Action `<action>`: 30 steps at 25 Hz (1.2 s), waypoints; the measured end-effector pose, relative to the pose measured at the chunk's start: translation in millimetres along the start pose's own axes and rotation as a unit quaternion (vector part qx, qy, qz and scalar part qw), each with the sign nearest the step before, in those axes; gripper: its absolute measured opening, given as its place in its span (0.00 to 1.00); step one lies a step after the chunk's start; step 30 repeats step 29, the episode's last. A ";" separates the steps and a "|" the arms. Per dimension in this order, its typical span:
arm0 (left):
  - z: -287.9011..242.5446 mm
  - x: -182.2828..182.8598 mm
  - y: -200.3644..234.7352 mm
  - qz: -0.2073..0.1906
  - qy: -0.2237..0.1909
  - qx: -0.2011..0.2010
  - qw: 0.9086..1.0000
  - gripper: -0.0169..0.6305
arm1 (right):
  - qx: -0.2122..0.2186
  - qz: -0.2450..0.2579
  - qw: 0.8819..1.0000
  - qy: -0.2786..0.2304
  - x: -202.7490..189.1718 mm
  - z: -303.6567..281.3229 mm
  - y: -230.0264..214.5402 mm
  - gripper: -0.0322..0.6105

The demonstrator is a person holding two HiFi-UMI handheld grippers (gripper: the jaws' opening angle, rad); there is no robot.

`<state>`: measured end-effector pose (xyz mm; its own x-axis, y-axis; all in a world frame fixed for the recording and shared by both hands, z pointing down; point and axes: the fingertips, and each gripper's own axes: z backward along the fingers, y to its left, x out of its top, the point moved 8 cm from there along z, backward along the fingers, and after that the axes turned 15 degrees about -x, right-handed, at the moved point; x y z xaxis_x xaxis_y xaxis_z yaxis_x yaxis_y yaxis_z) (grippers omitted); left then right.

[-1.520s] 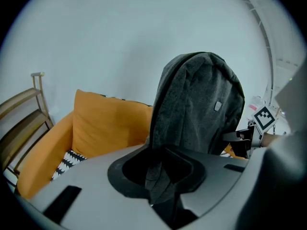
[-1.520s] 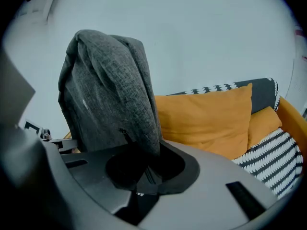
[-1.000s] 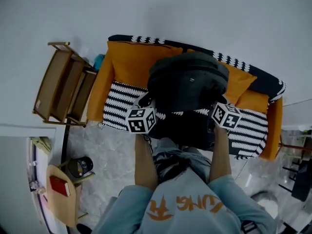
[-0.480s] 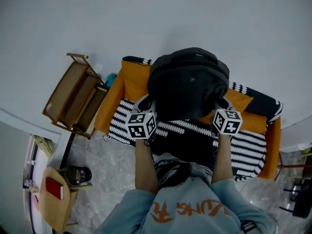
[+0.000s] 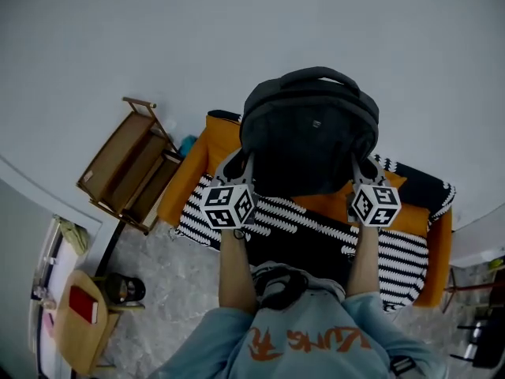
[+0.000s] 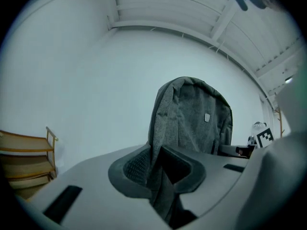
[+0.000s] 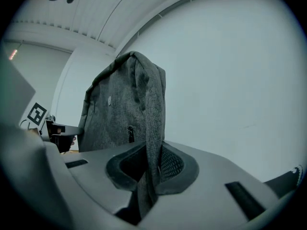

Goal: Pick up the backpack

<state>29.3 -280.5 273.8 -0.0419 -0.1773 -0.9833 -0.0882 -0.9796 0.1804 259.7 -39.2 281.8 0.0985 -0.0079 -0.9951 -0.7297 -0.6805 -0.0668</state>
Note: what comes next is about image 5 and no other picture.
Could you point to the orange sofa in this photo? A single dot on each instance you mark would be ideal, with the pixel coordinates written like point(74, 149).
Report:
point(185, 184)

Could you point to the teal object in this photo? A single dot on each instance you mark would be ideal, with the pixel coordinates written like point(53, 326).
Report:
point(188, 143)

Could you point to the person's right forearm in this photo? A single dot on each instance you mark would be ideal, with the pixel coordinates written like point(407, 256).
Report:
point(363, 263)

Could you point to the reddish metal rack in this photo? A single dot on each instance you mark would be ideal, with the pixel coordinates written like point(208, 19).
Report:
point(473, 288)

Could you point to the dark wooden shelf cart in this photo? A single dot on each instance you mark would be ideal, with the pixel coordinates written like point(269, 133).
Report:
point(126, 164)

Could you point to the black backpack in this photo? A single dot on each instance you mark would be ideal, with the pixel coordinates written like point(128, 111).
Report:
point(307, 132)

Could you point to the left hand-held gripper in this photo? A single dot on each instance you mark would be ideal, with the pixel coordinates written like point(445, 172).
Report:
point(225, 207)

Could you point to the clear plastic bottle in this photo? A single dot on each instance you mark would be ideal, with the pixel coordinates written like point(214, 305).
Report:
point(40, 290)

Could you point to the red book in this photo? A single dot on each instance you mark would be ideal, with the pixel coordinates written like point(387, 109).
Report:
point(82, 304)

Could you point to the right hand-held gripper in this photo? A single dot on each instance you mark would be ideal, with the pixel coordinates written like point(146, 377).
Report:
point(375, 205)

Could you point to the light blue printed sweatshirt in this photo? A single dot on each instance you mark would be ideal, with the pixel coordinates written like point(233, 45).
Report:
point(315, 338)

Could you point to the beige cloth bag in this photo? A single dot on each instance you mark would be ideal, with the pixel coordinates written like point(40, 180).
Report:
point(75, 235)

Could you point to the black chair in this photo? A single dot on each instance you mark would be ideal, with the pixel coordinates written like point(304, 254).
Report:
point(483, 346)

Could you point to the person's left forearm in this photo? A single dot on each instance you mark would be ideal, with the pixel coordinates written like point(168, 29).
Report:
point(236, 271)

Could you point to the grey roller blind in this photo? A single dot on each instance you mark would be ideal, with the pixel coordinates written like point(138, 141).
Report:
point(19, 271)

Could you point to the pink notebook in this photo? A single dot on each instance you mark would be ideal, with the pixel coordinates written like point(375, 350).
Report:
point(48, 324)

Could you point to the yellowish glass jar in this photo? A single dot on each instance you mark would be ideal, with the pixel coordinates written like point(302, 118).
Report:
point(49, 301)

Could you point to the black white striped blanket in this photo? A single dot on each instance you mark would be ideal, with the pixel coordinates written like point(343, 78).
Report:
point(307, 227)

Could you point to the black mesh waste bin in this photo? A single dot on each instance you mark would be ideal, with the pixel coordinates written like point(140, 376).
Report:
point(126, 288)

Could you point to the light wooden coffee table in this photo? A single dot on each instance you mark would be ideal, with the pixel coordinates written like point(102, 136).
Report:
point(83, 338)

